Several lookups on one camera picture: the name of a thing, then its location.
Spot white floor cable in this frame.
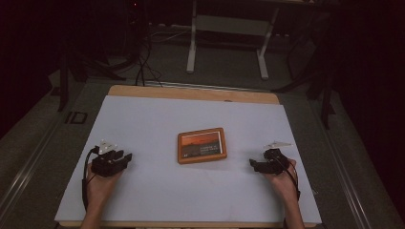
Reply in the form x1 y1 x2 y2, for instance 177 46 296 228
150 29 193 45

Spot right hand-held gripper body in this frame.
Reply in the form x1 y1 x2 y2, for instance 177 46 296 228
256 141 293 176

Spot person's left hand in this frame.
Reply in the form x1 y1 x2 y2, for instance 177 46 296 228
85 161 125 206

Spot white table mat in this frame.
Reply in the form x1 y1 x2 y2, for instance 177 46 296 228
53 94 323 225

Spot person's right hand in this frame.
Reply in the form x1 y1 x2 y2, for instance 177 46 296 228
261 158 299 202

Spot black floor cables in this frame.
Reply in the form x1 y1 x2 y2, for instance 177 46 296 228
134 30 164 88

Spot metal floor strip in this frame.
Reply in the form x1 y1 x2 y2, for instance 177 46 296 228
143 80 266 94

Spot metal floor rail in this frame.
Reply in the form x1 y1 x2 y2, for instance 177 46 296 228
309 96 374 229
0 114 63 220

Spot white metal desk frame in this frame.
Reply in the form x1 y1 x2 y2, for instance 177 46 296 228
185 0 282 81

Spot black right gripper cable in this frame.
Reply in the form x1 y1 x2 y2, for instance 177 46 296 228
279 156 302 202

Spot black floor socket plate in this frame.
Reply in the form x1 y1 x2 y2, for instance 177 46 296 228
64 111 89 125

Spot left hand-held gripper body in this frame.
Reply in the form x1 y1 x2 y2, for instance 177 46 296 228
90 138 128 178

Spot black metal stand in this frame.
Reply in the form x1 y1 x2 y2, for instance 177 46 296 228
271 12 339 131
56 44 128 113

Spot wooden table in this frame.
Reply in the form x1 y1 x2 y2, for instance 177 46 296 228
58 84 320 229

